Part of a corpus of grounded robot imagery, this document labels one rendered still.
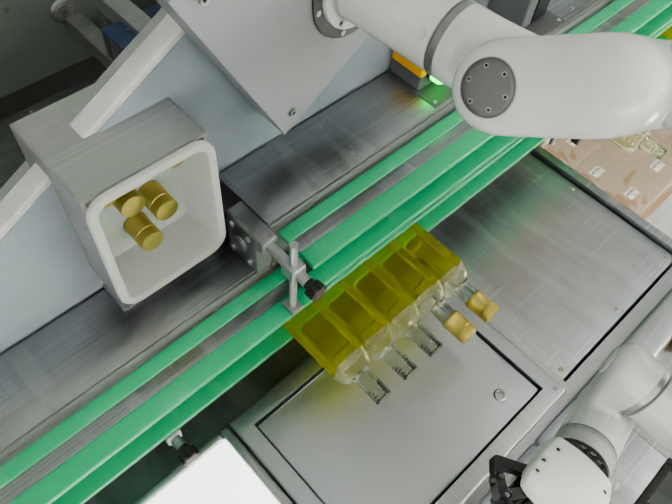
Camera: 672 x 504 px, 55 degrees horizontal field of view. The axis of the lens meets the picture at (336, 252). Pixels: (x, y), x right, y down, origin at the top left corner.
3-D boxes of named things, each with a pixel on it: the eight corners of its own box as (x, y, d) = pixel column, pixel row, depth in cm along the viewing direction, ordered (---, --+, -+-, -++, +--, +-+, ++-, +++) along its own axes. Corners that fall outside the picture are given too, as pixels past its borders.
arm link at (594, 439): (599, 490, 81) (592, 506, 79) (543, 439, 83) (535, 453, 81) (640, 468, 76) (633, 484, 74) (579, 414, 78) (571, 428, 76)
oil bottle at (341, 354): (257, 302, 106) (347, 394, 98) (256, 284, 101) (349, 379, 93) (283, 282, 108) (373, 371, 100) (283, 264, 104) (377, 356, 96)
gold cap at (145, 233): (120, 220, 86) (139, 241, 84) (143, 207, 87) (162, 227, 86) (126, 236, 89) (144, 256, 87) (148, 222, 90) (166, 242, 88)
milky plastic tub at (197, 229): (91, 271, 91) (126, 312, 88) (42, 164, 72) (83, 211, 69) (193, 208, 98) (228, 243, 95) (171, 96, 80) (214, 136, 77)
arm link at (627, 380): (700, 380, 78) (636, 325, 80) (678, 434, 71) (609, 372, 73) (615, 430, 89) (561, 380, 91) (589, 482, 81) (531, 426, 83)
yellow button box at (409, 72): (387, 68, 113) (418, 91, 110) (393, 33, 107) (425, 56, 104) (414, 52, 116) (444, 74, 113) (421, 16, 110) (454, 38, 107)
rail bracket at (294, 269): (255, 282, 100) (309, 337, 95) (251, 217, 86) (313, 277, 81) (270, 272, 101) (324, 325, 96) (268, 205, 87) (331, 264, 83)
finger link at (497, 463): (552, 487, 75) (536, 523, 71) (499, 441, 76) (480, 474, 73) (558, 483, 74) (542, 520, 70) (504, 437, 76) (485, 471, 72)
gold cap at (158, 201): (134, 189, 84) (153, 209, 82) (157, 175, 85) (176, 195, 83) (140, 206, 87) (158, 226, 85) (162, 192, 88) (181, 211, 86)
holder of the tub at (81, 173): (100, 287, 95) (129, 322, 93) (42, 162, 73) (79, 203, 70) (194, 227, 103) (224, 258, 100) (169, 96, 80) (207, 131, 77)
